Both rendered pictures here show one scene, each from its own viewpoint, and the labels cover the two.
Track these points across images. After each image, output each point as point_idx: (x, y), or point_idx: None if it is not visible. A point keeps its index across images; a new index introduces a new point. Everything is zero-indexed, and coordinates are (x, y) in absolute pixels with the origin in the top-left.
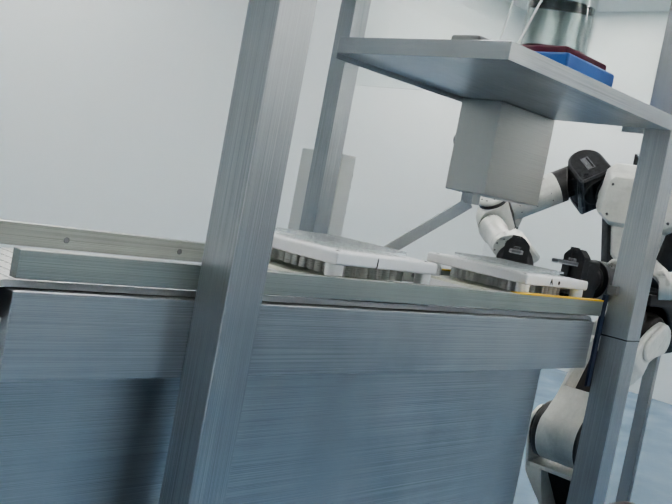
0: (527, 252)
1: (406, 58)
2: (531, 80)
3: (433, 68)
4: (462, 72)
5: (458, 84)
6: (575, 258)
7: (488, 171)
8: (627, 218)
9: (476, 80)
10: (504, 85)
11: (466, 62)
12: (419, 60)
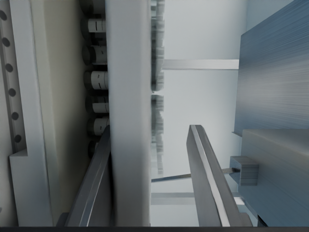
0: (256, 228)
1: (239, 95)
2: (270, 35)
3: (251, 95)
4: (257, 79)
5: (286, 115)
6: None
7: (274, 129)
8: None
9: (273, 84)
10: (284, 66)
11: (243, 62)
12: (241, 90)
